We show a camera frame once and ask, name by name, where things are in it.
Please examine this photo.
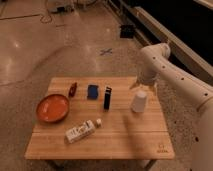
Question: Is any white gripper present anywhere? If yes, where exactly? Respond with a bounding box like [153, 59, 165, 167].
[130, 75, 157, 94]

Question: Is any white ceramic cup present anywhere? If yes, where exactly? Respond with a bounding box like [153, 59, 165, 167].
[131, 90, 147, 113]

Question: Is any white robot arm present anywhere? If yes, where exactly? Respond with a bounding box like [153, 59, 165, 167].
[139, 43, 213, 171]

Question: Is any wooden table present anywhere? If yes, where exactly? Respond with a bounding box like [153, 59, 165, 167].
[25, 77, 175, 160]

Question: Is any blue sponge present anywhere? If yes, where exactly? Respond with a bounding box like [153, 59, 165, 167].
[87, 85, 98, 99]

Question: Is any black box on floor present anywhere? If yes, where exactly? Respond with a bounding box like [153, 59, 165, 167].
[120, 25, 135, 38]

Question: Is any small red toy car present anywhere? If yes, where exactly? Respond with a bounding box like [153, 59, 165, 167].
[68, 82, 77, 97]

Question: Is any white plastic bottle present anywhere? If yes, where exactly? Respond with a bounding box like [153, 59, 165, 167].
[65, 118, 102, 143]

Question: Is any orange bowl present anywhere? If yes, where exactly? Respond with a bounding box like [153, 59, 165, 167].
[36, 94, 69, 123]

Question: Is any equipment base on floor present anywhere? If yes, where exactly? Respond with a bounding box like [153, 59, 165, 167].
[46, 0, 101, 14]

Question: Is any long grey wall rail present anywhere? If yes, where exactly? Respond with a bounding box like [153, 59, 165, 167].
[105, 0, 213, 84]

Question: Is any cable on floor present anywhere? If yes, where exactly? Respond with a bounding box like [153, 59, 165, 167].
[39, 0, 54, 24]

